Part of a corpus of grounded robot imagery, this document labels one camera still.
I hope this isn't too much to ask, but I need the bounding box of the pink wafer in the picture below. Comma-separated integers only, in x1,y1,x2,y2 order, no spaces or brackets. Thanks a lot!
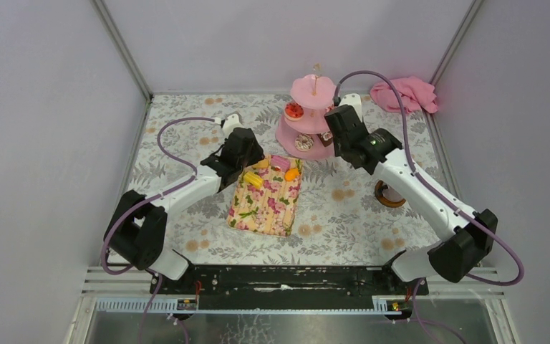
270,155,291,172

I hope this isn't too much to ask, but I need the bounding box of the pink cloth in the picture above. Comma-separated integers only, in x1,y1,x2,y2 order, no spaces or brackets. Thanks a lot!
370,76,439,114

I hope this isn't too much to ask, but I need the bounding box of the red donut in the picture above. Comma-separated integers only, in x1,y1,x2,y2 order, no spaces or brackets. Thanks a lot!
284,102,304,121

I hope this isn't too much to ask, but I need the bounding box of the chocolate cake piece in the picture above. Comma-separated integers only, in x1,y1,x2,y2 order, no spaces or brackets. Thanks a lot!
317,131,333,147

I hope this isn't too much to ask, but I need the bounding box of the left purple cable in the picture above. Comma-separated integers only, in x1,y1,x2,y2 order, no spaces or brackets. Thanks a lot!
100,117,219,344

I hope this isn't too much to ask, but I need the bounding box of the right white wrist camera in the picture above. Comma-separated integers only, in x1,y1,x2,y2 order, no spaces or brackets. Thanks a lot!
339,93,363,121

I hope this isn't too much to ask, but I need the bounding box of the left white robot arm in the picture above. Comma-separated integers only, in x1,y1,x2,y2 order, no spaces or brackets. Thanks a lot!
103,128,264,295

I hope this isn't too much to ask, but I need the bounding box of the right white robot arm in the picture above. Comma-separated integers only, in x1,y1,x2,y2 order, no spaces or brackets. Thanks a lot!
324,105,498,295

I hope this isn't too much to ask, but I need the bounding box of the yellow roll cake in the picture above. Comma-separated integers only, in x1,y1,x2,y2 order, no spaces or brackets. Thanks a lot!
243,171,264,189

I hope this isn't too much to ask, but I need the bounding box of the pink three-tier cake stand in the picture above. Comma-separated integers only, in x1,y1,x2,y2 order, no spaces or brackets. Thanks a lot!
276,64,336,161

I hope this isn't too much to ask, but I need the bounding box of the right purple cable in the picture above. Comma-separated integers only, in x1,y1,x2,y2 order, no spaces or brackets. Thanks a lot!
332,70,526,287

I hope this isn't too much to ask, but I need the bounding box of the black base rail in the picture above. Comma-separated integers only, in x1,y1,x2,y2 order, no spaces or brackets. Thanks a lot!
150,264,429,312

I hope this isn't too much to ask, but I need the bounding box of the purple cable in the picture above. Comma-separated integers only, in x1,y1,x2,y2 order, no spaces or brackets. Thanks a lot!
332,70,526,287
100,117,219,344

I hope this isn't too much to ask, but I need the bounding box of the chocolate drizzle donut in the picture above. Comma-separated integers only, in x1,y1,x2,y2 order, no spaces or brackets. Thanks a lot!
294,133,314,152

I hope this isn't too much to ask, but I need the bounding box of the purple mug black handle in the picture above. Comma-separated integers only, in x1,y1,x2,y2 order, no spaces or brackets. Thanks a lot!
382,186,405,206

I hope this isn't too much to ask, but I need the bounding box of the brown wooden saucer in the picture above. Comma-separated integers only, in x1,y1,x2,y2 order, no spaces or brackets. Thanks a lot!
375,181,406,208

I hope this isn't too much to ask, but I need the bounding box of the orange tart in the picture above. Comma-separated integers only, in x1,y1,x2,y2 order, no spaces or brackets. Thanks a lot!
284,168,301,182

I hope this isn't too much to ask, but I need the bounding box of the tan biscuit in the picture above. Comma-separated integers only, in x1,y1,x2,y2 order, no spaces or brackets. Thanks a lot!
252,158,269,169

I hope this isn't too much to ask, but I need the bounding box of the floral dessert tray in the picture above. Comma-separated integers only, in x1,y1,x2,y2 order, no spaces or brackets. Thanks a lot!
226,154,303,237

